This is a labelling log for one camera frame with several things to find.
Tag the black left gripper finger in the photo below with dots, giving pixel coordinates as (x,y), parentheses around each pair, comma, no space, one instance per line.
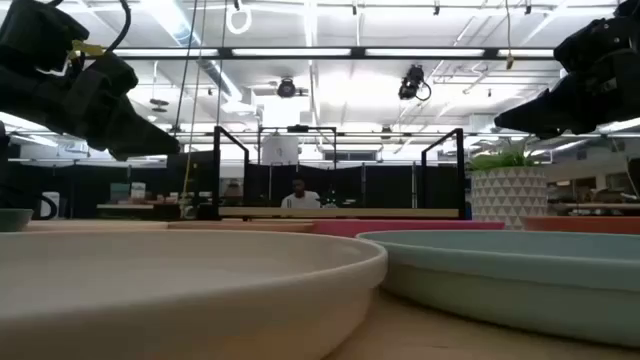
(125,155)
(140,135)

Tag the peach plate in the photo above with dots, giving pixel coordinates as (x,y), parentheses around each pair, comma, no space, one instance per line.
(95,225)

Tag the orange plate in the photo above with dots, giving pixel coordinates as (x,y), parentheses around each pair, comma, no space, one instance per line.
(580,225)

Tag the light blue plate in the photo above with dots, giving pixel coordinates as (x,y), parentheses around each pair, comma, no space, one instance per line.
(500,280)

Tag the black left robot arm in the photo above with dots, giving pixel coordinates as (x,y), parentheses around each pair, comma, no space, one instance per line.
(35,30)

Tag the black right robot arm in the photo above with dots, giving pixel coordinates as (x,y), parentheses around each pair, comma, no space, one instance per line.
(605,37)

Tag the potted succulent patterned white pot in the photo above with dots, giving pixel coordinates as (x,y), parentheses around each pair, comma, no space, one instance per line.
(507,195)

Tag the beige grey plate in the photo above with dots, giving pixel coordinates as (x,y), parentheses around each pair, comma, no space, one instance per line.
(175,285)

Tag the pink plate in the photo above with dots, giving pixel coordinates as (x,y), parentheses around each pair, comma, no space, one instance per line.
(410,227)

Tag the black partition screen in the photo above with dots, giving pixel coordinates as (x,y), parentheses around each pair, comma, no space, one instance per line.
(390,185)

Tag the person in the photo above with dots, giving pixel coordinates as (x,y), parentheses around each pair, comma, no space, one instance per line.
(300,200)

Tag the black overhead camera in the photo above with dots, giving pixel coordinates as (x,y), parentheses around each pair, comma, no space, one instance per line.
(412,82)

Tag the black aluminium rig frame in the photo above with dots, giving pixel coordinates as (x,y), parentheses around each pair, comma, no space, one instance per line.
(357,52)

